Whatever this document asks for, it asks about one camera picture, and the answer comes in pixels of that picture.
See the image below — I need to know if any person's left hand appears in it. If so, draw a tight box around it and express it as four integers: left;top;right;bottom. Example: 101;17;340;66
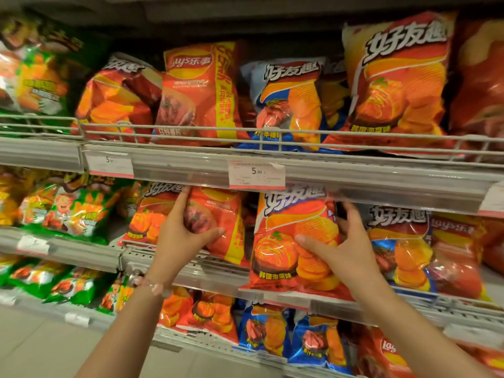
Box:
145;186;227;290

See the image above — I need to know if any person's right hand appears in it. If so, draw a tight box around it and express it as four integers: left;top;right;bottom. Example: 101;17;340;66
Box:
294;200;390;303

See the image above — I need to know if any person's left forearm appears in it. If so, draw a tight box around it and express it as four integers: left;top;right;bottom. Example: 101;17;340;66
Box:
75;285;166;378

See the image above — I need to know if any person's right forearm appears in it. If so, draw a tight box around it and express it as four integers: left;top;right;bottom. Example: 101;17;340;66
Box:
362;277;493;378

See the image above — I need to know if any white price tag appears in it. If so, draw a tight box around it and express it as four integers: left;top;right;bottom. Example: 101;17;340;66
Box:
83;150;135;180
444;323;504;349
16;235;51;256
64;312;92;328
477;181;504;219
227;159;287;192

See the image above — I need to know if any pink bead bracelet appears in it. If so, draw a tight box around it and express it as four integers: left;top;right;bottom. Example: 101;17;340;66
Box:
132;274;174;299

